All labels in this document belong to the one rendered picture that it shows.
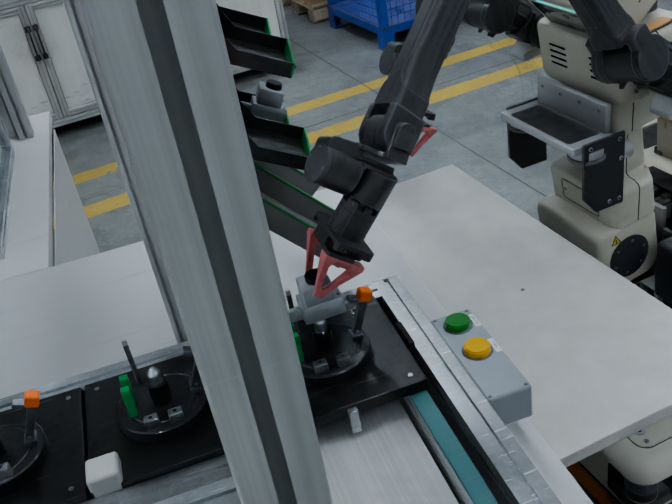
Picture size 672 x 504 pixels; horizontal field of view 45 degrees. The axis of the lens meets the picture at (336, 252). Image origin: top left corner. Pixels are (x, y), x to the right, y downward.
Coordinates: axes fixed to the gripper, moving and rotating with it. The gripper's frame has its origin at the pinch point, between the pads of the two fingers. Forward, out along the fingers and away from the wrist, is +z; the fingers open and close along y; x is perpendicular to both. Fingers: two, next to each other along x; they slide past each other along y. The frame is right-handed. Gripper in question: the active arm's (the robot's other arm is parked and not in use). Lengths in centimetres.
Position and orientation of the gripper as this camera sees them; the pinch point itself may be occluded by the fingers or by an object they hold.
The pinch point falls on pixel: (315, 284)
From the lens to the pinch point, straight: 119.2
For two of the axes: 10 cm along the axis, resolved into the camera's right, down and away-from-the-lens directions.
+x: 8.2, 3.0, 4.8
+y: 3.1, 4.7, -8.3
